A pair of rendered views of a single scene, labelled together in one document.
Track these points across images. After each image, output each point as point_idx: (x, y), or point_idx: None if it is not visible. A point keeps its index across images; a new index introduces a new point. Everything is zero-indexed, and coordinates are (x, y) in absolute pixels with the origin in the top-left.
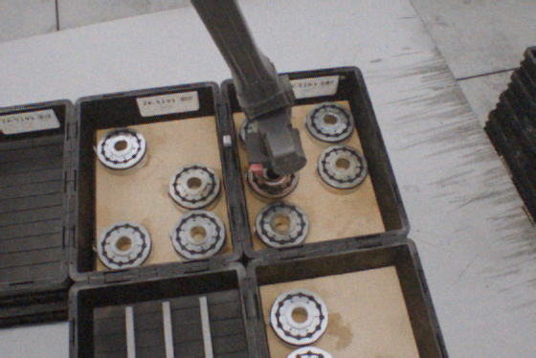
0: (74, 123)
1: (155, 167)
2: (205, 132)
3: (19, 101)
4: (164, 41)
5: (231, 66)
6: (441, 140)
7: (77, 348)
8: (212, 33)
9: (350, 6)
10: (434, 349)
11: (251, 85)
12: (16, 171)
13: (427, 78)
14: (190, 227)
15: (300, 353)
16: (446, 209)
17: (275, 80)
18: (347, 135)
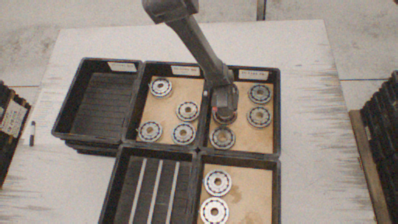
0: (141, 71)
1: (173, 99)
2: (200, 86)
3: (125, 55)
4: None
5: (198, 63)
6: (321, 113)
7: (115, 172)
8: (188, 48)
9: (294, 34)
10: (275, 217)
11: (209, 72)
12: (113, 88)
13: (323, 79)
14: (180, 129)
15: (213, 199)
16: (313, 148)
17: (221, 72)
18: (267, 101)
